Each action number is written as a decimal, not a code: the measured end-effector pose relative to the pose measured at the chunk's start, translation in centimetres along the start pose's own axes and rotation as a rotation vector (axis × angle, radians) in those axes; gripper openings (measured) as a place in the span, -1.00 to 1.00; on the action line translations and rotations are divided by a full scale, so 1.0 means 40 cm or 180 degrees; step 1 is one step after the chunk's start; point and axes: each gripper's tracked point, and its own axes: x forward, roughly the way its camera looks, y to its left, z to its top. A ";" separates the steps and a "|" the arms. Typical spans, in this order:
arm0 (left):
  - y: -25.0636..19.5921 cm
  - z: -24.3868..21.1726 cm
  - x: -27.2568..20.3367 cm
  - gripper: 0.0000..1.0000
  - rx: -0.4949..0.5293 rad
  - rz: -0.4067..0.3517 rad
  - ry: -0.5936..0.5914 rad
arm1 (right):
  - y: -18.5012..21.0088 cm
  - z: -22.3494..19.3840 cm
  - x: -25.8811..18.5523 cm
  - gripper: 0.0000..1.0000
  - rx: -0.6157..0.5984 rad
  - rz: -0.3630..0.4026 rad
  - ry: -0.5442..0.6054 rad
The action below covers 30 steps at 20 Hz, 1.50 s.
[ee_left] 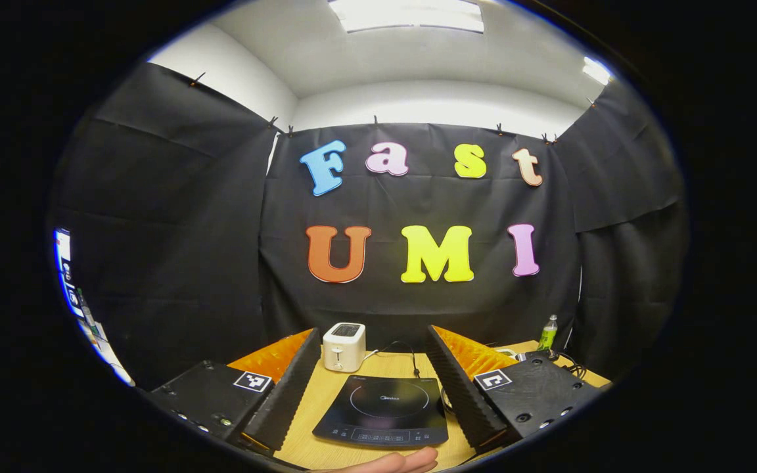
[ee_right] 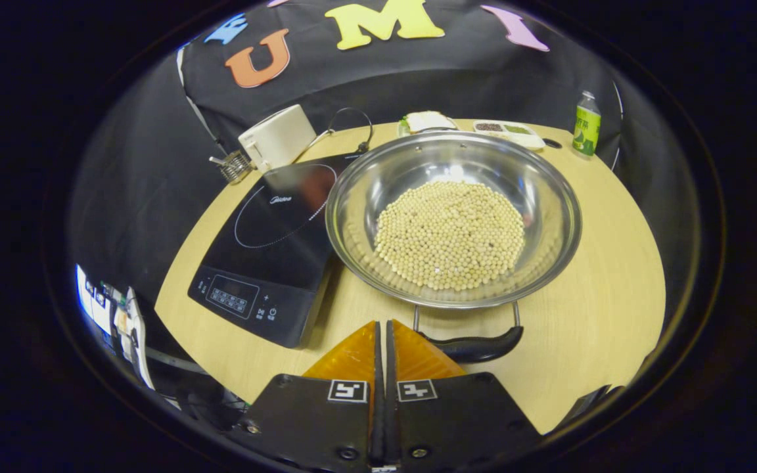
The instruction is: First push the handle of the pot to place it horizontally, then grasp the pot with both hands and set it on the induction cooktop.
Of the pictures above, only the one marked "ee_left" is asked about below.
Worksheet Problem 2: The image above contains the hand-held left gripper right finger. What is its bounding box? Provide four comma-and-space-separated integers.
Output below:
426, 325, 606, 453

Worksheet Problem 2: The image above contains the green drink bottle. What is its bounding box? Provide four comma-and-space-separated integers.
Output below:
538, 314, 559, 351

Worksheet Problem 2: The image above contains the white toaster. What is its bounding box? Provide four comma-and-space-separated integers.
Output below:
323, 322, 367, 373

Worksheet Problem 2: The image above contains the black cooktop power cable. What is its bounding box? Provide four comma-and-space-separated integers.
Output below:
378, 340, 420, 379

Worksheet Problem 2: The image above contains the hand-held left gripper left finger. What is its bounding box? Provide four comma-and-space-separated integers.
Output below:
145, 327, 322, 455

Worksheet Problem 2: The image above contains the ceiling light panel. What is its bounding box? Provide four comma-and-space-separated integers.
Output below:
329, 0, 484, 34
582, 57, 612, 85

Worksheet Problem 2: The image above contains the black backdrop cloth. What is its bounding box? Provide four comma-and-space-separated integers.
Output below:
47, 62, 689, 392

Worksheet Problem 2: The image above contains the black induction cooktop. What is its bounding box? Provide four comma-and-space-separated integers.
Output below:
313, 374, 449, 449

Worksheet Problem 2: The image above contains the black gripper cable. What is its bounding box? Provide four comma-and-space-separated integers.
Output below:
548, 350, 591, 382

